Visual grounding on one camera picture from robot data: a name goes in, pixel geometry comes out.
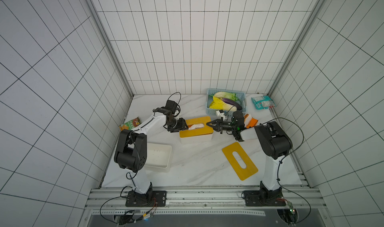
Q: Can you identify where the yellow bamboo box lid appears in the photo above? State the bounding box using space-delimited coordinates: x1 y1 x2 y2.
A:
180 116 214 139

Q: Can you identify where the white tissue sheet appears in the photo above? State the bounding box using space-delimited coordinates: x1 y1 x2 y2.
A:
189 123 205 130

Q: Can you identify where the white tissue box base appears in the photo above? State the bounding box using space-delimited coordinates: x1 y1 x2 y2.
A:
180 134 213 145

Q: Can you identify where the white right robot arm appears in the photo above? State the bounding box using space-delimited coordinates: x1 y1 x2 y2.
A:
207 111 293 205

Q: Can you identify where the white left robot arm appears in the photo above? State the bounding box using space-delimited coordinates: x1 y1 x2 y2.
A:
114 101 188 199

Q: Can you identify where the white empty box base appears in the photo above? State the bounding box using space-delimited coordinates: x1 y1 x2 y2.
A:
144 143 173 173

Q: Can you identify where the purple eggplant toy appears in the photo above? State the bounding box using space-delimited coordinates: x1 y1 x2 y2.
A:
221 98 243 111

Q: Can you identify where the yellow cabbage toy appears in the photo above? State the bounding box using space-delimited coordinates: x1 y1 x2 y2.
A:
209 97 237 111

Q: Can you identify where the green lettuce toy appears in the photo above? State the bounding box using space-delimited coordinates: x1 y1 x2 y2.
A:
213 91 239 101

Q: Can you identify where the light blue plastic basket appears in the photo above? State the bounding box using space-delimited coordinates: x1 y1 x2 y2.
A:
206 89 247 118

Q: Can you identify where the teal snack bag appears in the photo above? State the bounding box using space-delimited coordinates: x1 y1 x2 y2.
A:
251 96 275 110

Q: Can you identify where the green chips bag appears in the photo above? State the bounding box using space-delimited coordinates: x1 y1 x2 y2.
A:
119 117 141 131

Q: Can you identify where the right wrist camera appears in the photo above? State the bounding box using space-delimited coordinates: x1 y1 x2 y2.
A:
216 110 227 120

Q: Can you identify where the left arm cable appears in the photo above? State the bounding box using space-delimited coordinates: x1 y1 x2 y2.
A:
167 92 182 117

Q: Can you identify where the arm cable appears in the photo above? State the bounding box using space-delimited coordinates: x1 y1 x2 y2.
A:
167 92 182 117
260 117 313 225

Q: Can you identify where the aluminium mounting rail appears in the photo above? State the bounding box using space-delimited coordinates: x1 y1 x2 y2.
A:
85 185 326 217

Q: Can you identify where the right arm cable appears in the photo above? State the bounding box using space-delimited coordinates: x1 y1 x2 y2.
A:
260 117 313 225

